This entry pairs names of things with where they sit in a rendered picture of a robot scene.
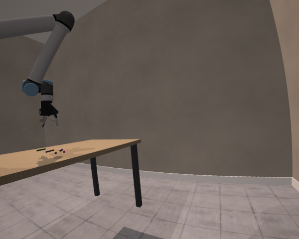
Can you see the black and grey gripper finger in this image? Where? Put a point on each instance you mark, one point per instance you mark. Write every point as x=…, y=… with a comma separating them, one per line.
x=43, y=120
x=54, y=117

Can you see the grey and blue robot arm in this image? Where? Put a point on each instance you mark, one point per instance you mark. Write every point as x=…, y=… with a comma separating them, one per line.
x=60, y=25

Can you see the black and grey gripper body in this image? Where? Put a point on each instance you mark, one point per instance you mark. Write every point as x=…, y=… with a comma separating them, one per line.
x=45, y=108

